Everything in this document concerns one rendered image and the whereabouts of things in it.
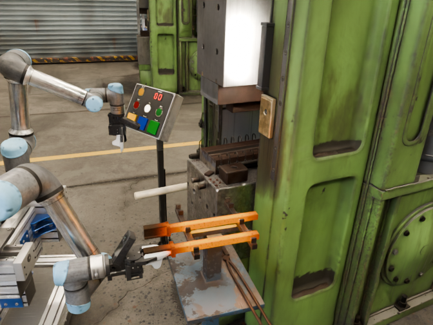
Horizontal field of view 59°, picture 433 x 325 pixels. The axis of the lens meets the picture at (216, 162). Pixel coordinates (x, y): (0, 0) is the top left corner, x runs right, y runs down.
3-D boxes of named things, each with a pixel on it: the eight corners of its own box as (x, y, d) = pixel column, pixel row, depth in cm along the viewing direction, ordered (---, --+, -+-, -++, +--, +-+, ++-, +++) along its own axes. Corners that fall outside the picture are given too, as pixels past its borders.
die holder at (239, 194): (214, 266, 195) (216, 189, 176) (187, 227, 226) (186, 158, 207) (303, 240, 217) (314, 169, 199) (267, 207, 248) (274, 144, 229)
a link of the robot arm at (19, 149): (1, 173, 185) (-5, 146, 179) (8, 161, 197) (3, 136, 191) (28, 171, 187) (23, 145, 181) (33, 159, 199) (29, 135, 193)
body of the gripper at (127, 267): (142, 263, 133) (105, 269, 129) (140, 243, 129) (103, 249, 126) (145, 278, 126) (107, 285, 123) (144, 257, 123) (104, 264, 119)
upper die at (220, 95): (217, 105, 175) (218, 84, 171) (200, 94, 192) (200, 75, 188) (293, 97, 192) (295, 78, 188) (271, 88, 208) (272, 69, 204)
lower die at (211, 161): (215, 174, 190) (215, 158, 187) (199, 158, 207) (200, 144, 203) (285, 161, 207) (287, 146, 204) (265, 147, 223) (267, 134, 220)
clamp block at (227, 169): (226, 185, 181) (226, 173, 178) (218, 177, 187) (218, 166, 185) (248, 180, 185) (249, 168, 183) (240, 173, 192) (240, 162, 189)
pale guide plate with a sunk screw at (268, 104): (269, 138, 163) (272, 99, 155) (258, 131, 170) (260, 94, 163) (272, 138, 163) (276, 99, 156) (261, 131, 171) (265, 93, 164)
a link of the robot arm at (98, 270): (89, 251, 124) (90, 267, 117) (104, 248, 126) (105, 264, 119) (92, 269, 128) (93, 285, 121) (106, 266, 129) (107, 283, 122)
